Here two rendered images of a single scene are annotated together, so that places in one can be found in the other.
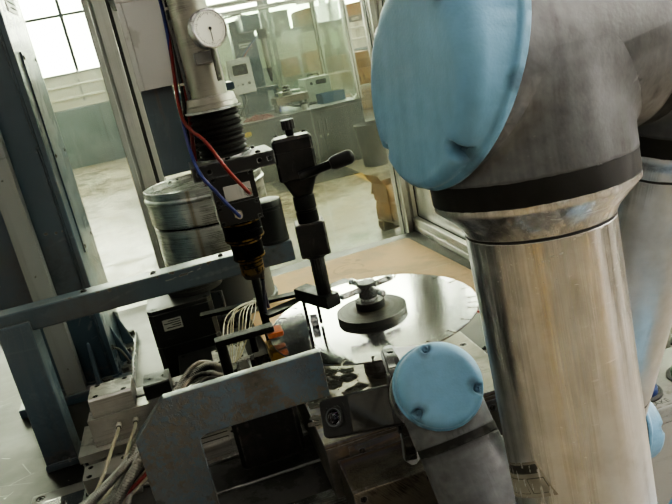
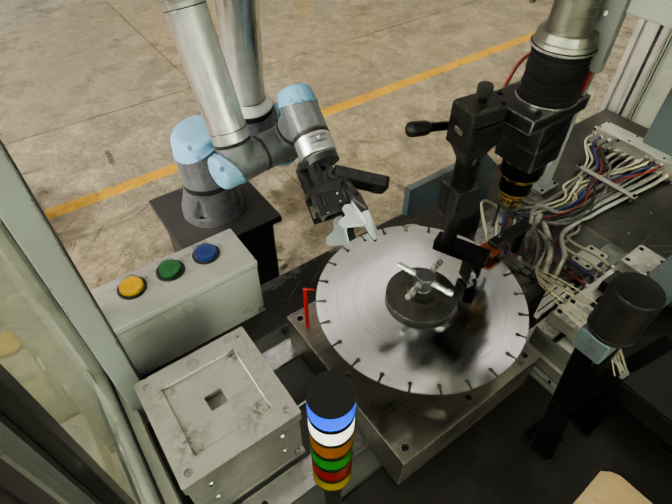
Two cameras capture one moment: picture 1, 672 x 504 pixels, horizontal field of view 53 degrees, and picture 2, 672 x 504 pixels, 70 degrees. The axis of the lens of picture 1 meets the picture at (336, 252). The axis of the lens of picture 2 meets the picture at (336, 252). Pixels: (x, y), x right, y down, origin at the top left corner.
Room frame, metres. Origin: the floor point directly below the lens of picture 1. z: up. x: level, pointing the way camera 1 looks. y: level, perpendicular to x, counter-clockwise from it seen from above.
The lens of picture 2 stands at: (1.35, -0.35, 1.55)
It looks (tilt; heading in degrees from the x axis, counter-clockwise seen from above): 46 degrees down; 156
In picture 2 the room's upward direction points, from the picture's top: straight up
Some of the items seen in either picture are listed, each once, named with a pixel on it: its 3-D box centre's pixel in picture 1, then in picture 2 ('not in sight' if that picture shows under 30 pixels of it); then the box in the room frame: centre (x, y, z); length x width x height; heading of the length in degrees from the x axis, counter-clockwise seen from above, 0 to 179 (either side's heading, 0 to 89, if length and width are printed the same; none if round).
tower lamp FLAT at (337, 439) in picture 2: not in sight; (331, 417); (1.17, -0.27, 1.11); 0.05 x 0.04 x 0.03; 11
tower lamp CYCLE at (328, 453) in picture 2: not in sight; (331, 431); (1.17, -0.27, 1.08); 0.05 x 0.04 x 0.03; 11
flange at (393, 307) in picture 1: (370, 305); (421, 292); (0.98, -0.04, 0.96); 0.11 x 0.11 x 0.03
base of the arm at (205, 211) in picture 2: not in sight; (210, 192); (0.39, -0.26, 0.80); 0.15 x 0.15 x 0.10
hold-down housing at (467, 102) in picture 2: (301, 190); (469, 155); (0.94, 0.03, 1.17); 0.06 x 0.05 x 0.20; 92
